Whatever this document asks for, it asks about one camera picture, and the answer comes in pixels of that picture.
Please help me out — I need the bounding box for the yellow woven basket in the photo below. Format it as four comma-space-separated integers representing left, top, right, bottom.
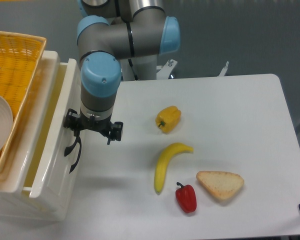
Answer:
0, 31, 47, 173

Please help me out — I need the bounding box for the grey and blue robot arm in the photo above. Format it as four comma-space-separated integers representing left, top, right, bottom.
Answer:
63, 0, 181, 144

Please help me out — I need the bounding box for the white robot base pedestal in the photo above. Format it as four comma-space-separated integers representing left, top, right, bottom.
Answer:
120, 55, 178, 82

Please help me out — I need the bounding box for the slice of bread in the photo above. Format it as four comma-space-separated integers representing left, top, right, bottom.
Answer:
196, 171, 245, 201

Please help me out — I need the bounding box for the white drawer cabinet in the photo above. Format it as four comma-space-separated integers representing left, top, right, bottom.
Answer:
0, 51, 68, 219

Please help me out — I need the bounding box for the yellow bell pepper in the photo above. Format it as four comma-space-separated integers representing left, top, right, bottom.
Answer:
155, 105, 182, 134

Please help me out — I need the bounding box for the black cable on pedestal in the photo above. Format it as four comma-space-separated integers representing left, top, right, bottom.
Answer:
127, 57, 140, 81

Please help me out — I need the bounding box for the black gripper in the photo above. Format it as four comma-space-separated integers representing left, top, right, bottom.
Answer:
63, 108, 124, 145

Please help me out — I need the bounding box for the white metal table bracket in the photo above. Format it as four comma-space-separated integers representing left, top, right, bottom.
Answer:
218, 61, 230, 77

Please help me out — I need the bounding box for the yellow banana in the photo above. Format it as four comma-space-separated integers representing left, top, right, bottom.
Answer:
153, 142, 194, 194

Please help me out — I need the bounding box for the red bell pepper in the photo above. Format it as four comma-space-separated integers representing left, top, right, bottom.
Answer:
175, 182, 197, 214

